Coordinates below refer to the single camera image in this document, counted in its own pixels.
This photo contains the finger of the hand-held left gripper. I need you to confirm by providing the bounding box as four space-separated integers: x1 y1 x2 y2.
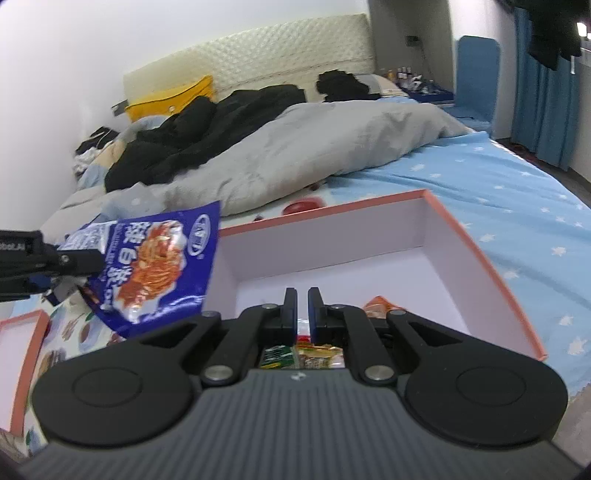
23 273 58 292
41 248 107 278

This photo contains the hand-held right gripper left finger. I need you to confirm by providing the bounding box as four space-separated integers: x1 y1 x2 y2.
139 287 298 387

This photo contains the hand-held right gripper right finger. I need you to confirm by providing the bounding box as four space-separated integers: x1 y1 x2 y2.
308 287 462 387

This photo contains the red yellow snack packet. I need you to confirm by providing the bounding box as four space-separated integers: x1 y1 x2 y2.
295 332 345 370

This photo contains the green snack packet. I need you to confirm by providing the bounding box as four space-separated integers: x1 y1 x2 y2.
261 345 296 370

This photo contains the brown orange snack packet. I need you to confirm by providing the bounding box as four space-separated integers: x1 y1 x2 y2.
362 295 400 321

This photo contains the blue snack packet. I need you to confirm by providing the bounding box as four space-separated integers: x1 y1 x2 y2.
58 200 221 337

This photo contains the orange cardboard box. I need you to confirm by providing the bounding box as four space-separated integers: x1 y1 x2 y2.
203 189 548 370

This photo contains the fruit print bedsheet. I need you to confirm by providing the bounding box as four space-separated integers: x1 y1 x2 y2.
0 182 335 457

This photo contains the orange box lid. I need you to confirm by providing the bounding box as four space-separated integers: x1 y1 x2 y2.
0 310 51 437

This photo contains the pile of clothes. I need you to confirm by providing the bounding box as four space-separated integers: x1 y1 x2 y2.
74 128 121 176

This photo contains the black jacket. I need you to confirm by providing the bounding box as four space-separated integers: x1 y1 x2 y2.
105 84 308 192

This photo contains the grey duvet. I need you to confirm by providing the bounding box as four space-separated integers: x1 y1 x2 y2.
41 99 472 227

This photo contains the yellow pillow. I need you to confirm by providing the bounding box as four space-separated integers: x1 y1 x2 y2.
126 75 215 123

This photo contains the blue star bedsheet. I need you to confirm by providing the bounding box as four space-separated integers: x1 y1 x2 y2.
323 131 591 398

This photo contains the black garment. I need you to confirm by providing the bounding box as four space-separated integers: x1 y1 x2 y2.
315 69 370 102

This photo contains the beige grey pillow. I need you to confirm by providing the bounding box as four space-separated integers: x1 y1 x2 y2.
358 74 407 99

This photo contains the blue tray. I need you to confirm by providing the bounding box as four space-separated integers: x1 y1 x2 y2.
406 88 455 106

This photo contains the cream quilted headboard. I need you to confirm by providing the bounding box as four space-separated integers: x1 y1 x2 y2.
122 13 375 107

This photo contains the group of small bottles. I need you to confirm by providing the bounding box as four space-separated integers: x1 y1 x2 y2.
383 67 439 93

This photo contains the blue covered chair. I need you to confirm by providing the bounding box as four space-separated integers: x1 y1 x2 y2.
450 36 500 134

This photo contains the blue curtain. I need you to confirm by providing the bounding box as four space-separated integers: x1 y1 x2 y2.
510 7 578 171

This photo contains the hanging black coat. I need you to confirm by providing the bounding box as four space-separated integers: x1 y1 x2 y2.
501 0 589 70

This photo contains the black power cable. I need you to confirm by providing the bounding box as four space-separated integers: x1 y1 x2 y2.
418 41 439 88

